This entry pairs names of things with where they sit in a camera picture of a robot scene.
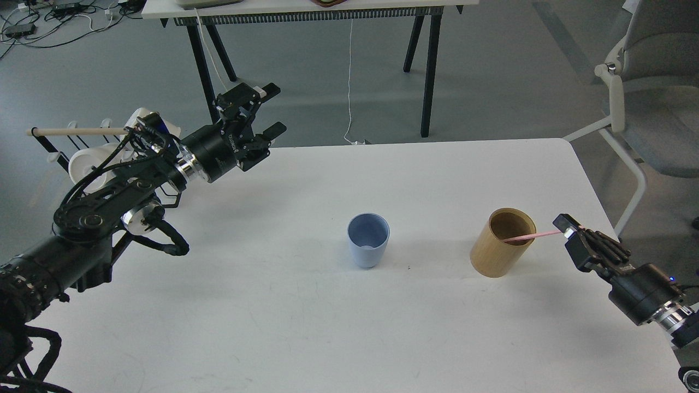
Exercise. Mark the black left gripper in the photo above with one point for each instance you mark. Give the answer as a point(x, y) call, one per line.
point(230, 143)

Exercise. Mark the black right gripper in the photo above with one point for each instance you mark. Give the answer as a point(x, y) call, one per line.
point(644, 294)

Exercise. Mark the pink chopstick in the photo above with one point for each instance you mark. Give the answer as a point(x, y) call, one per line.
point(527, 237)

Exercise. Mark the blue plastic cup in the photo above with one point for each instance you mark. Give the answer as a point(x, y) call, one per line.
point(368, 235)

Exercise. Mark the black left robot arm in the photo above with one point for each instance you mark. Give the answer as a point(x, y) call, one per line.
point(112, 206)

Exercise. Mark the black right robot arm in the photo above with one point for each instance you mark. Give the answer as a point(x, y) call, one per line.
point(681, 338)

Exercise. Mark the white cup on rack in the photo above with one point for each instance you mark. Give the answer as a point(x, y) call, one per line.
point(86, 160)

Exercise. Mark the white square container on rack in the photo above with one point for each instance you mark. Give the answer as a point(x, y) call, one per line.
point(149, 132)

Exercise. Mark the wooden cylindrical holder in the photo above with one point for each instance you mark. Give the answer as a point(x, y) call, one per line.
point(491, 255)

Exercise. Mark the background table with black legs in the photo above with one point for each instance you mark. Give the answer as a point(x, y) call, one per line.
point(359, 73)

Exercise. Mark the grey office chair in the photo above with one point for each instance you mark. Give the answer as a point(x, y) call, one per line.
point(651, 76)

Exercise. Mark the black wire dish rack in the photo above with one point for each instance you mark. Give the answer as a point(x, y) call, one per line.
point(81, 138)

